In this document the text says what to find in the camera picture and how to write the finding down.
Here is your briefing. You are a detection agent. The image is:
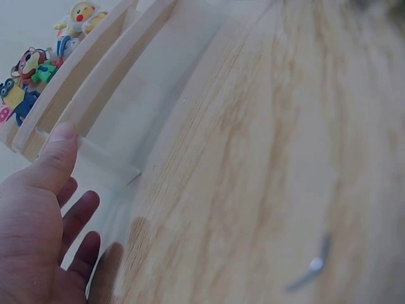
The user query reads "person's left hand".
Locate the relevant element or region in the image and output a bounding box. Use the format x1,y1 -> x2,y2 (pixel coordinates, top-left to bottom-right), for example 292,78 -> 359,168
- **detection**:
0,122 -> 126,304

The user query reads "grey bent metal piece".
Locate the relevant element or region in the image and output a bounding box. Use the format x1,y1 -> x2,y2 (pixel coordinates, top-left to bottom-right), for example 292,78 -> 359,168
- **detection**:
285,234 -> 332,291

